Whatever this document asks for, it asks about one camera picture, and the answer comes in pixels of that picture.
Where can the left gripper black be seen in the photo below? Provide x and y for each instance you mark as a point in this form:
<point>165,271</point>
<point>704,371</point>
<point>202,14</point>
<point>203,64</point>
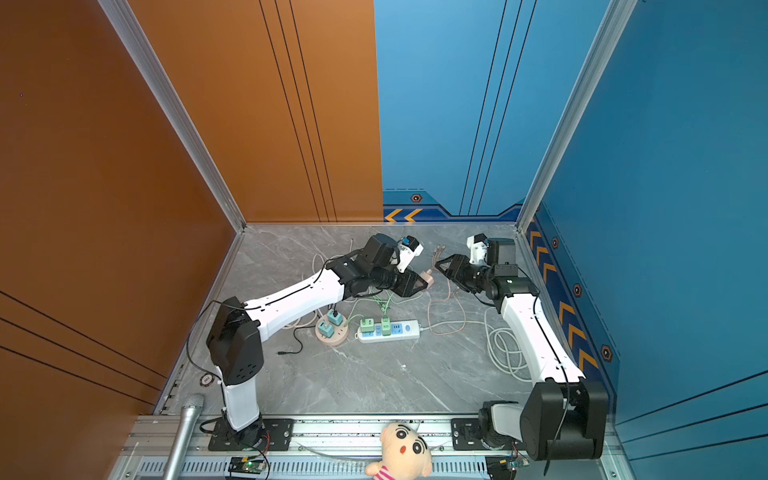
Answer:
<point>407,287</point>

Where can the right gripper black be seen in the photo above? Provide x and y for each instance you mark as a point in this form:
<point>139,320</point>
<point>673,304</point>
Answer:
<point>458,267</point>

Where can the pink charger block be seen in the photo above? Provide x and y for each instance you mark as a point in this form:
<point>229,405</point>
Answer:
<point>428,277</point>

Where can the green charger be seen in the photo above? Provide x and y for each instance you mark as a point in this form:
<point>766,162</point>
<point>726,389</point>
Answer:
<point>385,327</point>
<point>367,326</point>

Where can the teal charger with black cable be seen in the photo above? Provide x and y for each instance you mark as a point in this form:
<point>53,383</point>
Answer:
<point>335,318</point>

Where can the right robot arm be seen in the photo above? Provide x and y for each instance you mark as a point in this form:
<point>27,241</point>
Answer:
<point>564,416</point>

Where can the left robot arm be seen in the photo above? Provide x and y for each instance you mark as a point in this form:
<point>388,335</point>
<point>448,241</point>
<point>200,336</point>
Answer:
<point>235,339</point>

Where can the white blue power strip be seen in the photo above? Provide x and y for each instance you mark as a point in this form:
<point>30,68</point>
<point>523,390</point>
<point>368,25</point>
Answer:
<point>398,331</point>

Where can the round pink power socket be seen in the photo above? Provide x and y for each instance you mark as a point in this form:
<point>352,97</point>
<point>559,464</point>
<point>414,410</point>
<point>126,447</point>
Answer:
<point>340,335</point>

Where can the plush doll toy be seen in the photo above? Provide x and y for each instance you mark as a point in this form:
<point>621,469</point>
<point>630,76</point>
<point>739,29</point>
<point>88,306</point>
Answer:
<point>405,455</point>

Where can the right circuit board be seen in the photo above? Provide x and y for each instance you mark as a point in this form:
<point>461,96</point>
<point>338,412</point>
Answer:
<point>504,467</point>

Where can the circuit board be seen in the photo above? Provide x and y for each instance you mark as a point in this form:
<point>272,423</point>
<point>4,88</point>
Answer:
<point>248,467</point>
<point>504,467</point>

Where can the round poker chip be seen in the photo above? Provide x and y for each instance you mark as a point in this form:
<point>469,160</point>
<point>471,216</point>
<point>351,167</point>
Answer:
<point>207,380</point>

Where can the left circuit board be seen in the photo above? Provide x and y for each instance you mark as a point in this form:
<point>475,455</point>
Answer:
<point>248,467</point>

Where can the metal pole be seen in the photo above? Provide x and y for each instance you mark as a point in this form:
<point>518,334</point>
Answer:
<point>189,414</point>

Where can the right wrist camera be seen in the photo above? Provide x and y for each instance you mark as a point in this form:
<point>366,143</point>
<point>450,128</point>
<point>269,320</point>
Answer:
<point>477,245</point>

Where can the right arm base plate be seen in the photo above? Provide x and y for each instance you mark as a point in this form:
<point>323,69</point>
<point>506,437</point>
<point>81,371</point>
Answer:
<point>470,434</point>

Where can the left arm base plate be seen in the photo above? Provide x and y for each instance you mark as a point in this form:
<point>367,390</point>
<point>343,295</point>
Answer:
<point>265,435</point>

